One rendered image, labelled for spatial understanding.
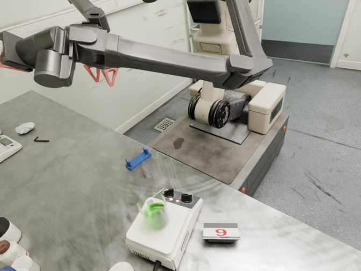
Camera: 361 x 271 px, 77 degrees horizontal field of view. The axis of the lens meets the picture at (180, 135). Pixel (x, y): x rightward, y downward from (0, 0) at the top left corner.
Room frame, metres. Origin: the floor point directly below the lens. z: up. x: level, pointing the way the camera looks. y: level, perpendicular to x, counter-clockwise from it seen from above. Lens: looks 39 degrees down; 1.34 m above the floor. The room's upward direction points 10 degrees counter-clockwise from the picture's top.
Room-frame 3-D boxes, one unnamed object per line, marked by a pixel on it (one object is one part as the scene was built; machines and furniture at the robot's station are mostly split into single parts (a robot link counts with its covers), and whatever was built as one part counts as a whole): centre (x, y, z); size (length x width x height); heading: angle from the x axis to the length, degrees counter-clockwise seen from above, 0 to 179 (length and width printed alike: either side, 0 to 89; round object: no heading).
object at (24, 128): (0.97, 0.74, 0.77); 0.08 x 0.08 x 0.04; 51
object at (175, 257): (0.32, 0.08, 0.79); 0.22 x 0.13 x 0.08; 150
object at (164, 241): (0.30, 0.09, 0.83); 0.12 x 0.12 x 0.01; 60
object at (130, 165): (0.62, 0.17, 0.77); 0.10 x 0.03 x 0.04; 129
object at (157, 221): (0.30, 0.09, 0.88); 0.07 x 0.06 x 0.08; 66
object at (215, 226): (0.29, -0.06, 0.77); 0.09 x 0.06 x 0.04; 79
